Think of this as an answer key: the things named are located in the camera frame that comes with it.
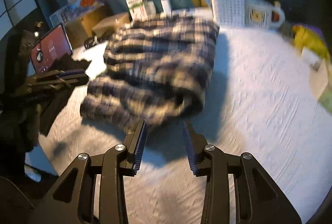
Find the white printed mug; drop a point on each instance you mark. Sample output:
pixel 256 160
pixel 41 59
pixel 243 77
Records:
pixel 262 14

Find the cardboard box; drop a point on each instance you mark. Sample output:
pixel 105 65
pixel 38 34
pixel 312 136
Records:
pixel 80 29

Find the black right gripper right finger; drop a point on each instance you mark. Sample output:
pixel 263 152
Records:
pixel 195 144

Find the green white milk carton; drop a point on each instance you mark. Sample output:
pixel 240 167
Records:
pixel 141 9

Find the blue plaid pants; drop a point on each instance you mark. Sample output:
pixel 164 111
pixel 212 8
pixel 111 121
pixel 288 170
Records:
pixel 157 70

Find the white textured table cloth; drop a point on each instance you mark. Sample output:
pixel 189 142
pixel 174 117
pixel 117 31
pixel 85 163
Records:
pixel 259 101

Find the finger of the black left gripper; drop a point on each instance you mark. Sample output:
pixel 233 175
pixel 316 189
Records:
pixel 58 73
pixel 59 82

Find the black cloth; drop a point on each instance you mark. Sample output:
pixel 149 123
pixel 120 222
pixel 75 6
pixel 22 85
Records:
pixel 69 65

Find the brown lidded plastic box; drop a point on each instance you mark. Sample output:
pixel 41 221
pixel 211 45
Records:
pixel 111 24

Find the yellow cloth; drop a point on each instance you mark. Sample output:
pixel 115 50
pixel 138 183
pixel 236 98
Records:
pixel 304 37

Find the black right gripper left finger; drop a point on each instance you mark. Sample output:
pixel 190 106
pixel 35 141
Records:
pixel 135 144

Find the tablet with red screen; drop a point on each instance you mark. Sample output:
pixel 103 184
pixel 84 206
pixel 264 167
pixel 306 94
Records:
pixel 53 46

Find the small white printed box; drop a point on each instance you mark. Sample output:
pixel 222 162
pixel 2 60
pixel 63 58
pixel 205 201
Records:
pixel 63 15

